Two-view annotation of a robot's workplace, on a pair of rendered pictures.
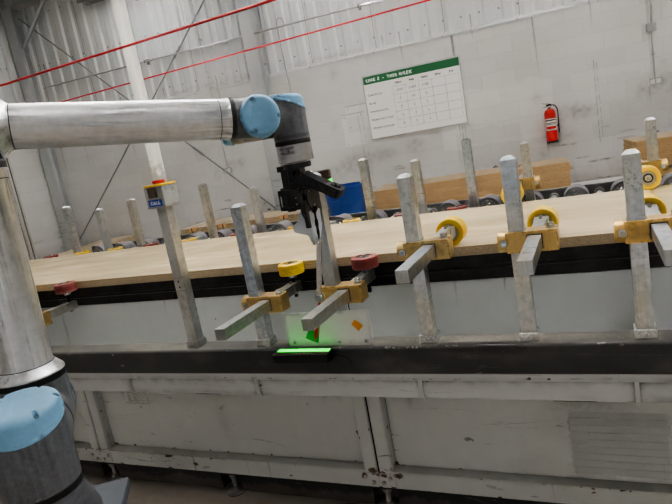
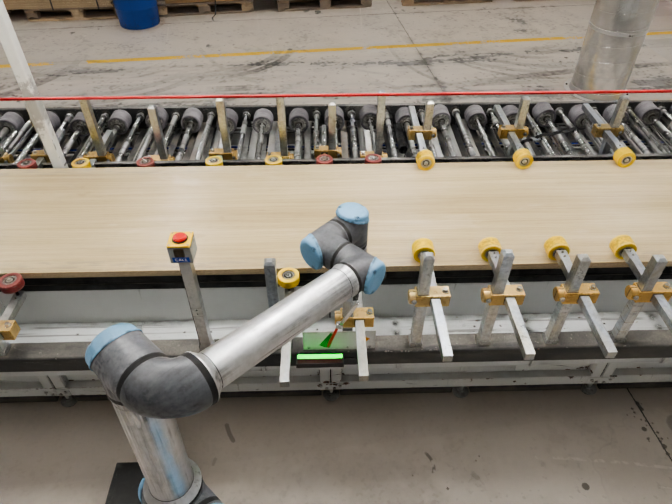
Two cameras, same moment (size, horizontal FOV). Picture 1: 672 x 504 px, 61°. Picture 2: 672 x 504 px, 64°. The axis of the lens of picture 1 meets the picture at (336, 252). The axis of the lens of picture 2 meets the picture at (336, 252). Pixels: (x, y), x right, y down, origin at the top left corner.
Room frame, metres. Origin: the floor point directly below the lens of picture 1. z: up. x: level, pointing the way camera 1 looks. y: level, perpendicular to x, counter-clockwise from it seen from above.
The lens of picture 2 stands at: (0.46, 0.62, 2.27)
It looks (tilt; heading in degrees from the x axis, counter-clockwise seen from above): 42 degrees down; 333
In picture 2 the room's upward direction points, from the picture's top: straight up
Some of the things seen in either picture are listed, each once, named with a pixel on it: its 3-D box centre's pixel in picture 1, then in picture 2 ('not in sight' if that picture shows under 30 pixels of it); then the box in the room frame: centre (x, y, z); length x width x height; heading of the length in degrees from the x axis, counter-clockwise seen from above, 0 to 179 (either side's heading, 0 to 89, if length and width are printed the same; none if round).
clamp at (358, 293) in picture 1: (342, 292); (354, 316); (1.53, 0.00, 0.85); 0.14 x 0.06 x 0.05; 65
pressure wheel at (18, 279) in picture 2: (68, 296); (15, 290); (2.20, 1.05, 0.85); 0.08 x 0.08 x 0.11
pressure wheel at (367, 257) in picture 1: (366, 273); not in sight; (1.66, -0.08, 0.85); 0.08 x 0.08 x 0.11
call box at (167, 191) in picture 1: (162, 196); (182, 248); (1.76, 0.49, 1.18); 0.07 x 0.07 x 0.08; 65
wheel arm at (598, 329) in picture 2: (658, 227); (581, 294); (1.20, -0.69, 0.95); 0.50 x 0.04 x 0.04; 155
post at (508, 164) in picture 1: (520, 256); (493, 303); (1.33, -0.43, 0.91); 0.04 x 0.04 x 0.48; 65
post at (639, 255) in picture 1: (639, 258); (563, 306); (1.22, -0.65, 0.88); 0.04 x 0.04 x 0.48; 65
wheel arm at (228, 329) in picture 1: (263, 307); (287, 331); (1.59, 0.23, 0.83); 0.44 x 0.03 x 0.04; 155
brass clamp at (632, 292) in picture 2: not in sight; (648, 292); (1.10, -0.90, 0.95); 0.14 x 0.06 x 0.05; 65
